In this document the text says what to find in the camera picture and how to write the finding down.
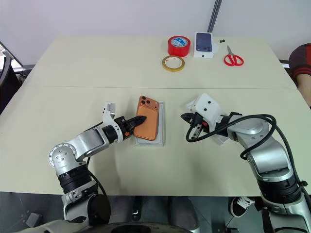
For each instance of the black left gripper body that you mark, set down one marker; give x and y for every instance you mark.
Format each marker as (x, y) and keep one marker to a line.
(124, 126)

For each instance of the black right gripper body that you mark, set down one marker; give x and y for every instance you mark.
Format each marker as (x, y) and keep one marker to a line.
(198, 132)

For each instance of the orange smartphone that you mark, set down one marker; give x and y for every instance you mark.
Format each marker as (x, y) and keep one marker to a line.
(147, 119)

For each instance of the person's bare forearm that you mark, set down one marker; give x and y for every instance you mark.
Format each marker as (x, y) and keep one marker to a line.
(305, 88)

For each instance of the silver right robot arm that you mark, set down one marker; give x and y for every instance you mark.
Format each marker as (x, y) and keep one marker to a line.
(267, 150)

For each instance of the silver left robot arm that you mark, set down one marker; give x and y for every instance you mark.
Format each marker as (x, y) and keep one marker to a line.
(85, 143)

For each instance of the white phone box base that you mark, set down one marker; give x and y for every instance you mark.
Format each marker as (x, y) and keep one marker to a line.
(161, 121)

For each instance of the white phone box lid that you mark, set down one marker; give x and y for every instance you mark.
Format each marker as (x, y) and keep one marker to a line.
(221, 140)

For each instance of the box with blue phone print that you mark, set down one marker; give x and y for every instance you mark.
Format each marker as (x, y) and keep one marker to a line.
(204, 44)

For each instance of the small grey floor box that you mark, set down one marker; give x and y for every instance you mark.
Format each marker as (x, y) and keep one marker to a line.
(32, 219)

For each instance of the yellow tape roll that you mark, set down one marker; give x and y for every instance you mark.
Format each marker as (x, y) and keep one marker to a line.
(173, 68)

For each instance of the red tape roll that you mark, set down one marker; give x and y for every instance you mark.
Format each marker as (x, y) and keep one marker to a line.
(178, 47)

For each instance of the black and white sneaker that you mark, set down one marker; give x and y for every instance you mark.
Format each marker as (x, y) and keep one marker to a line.
(240, 206)

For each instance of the grey rounded robot torso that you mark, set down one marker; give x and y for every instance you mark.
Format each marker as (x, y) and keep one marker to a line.
(136, 228)

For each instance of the red black striped sleeve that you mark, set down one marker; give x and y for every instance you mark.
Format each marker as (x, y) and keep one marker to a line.
(300, 60)

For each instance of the black chair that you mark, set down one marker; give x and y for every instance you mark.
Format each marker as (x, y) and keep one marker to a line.
(7, 82)

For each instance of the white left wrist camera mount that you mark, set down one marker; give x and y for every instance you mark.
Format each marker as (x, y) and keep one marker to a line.
(109, 114)

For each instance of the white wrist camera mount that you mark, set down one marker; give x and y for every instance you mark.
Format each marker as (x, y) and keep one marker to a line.
(209, 106)
(109, 114)

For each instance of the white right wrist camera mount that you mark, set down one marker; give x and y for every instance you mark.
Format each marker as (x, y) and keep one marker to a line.
(209, 106)

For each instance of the grey metal rail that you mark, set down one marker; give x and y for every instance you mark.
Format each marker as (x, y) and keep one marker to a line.
(213, 15)

